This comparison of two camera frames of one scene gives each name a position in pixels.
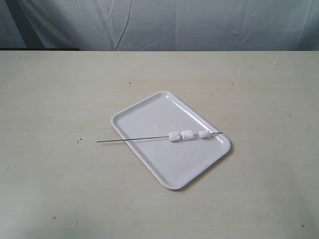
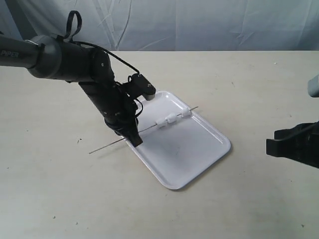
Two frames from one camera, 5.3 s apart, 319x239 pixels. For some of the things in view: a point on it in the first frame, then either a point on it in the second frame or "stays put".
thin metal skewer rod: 145,138 to 141,131
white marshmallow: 204,134 to 186,112
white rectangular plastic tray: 176,163 stays put
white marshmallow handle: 174,136 to 162,122
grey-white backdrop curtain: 161,25 stays put
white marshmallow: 187,135 to 171,118
